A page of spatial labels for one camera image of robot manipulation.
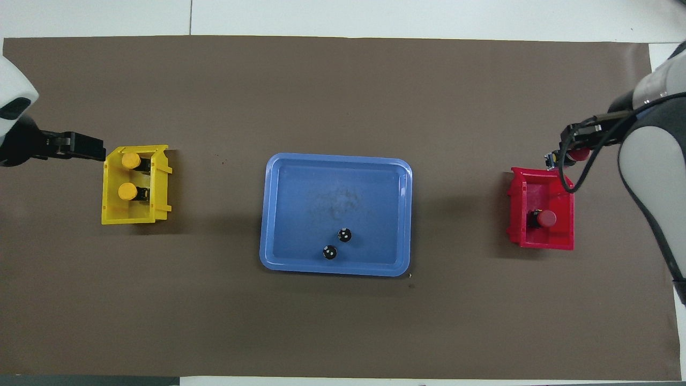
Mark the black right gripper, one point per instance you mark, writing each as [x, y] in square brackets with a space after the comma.
[611, 126]

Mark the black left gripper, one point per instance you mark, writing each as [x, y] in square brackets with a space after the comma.
[24, 145]

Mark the red push button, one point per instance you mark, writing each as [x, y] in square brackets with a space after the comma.
[580, 155]
[546, 219]

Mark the yellow push button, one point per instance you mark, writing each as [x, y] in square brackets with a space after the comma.
[127, 191]
[131, 160]

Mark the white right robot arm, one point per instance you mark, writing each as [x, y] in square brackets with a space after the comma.
[654, 177]

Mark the blue plastic tray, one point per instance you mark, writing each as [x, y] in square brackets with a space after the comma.
[300, 214]

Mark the yellow plastic bin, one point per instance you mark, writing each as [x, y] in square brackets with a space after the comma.
[128, 217]

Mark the red plastic bin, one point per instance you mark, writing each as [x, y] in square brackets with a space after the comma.
[541, 244]

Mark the black push button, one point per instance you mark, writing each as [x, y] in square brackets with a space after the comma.
[344, 235]
[329, 252]

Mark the brown table mat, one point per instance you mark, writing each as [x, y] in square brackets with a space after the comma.
[343, 321]

